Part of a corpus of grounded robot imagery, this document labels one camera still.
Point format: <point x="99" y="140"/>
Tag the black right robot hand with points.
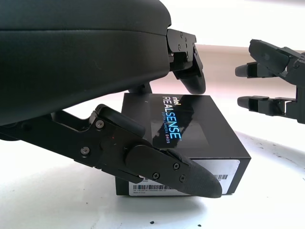
<point x="274" y="78"/>

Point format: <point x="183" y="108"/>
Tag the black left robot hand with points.
<point x="71" y="59"/>

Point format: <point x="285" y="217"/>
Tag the black RealSense box lid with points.
<point x="207" y="133"/>

